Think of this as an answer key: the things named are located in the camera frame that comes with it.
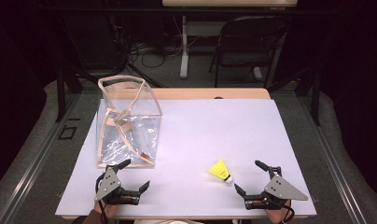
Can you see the transparent bag with beige trim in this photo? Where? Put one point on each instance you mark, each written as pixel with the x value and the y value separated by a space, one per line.
pixel 127 137

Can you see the black metal stand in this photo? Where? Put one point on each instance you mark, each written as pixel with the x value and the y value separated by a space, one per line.
pixel 315 96
pixel 61 93

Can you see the white desk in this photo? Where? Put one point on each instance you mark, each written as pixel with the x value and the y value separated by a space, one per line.
pixel 228 3

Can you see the white table mat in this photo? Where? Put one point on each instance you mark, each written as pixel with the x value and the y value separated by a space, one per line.
pixel 208 133

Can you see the person's left hand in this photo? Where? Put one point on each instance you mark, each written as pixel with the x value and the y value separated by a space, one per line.
pixel 108 210

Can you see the yellow shuttlecock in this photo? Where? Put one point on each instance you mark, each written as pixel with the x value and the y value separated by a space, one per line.
pixel 221 171

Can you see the wooden table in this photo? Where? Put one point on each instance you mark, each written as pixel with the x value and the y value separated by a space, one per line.
pixel 208 93

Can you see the black folding chair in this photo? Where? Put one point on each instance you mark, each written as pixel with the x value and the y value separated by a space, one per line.
pixel 248 40

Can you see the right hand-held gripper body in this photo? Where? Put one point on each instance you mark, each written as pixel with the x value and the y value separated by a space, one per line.
pixel 281 189

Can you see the person's right hand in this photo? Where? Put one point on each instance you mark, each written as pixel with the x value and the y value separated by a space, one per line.
pixel 276 215

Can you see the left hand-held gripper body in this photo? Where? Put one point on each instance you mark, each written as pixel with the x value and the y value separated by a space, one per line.
pixel 108 185

